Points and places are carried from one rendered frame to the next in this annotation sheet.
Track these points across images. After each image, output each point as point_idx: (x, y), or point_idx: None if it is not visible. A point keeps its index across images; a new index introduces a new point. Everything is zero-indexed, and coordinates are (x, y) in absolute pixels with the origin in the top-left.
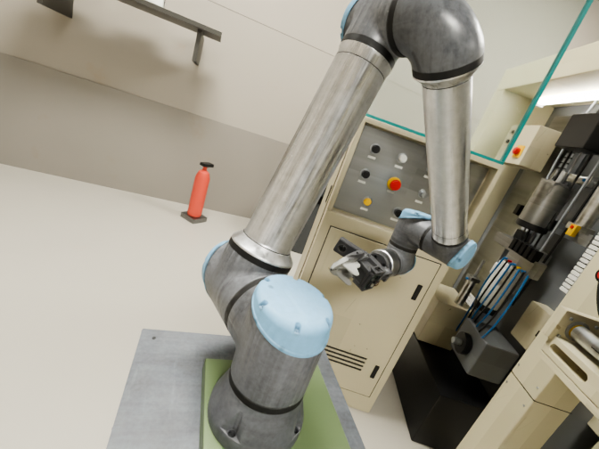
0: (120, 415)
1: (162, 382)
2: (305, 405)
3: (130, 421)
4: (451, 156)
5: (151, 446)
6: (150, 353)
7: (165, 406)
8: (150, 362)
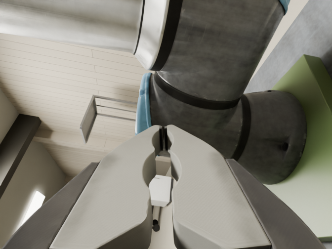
0: (268, 58)
1: (293, 48)
2: (286, 190)
3: (267, 65)
4: None
5: (260, 89)
6: (315, 3)
7: (278, 71)
8: (307, 17)
